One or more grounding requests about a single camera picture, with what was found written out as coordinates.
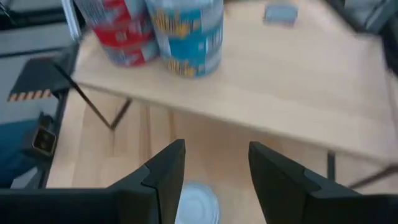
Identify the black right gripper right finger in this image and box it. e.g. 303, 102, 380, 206
248, 141, 398, 224

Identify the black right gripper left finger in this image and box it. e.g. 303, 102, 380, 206
0, 138, 187, 224

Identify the green chunk light tuna can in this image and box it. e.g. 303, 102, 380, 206
174, 182, 221, 224

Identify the black hazard-striped floor mat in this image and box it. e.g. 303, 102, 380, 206
6, 43, 80, 103

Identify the pink blue gold-lidded can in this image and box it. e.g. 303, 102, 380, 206
263, 1, 299, 27

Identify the wooden shelf black metal frame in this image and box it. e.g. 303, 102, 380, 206
51, 0, 398, 190

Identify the black table-level camera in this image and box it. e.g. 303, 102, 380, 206
30, 113, 58, 158

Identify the black table frame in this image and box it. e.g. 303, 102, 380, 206
0, 0, 85, 190

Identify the silver aluminium rail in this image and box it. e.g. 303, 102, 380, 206
60, 0, 83, 41

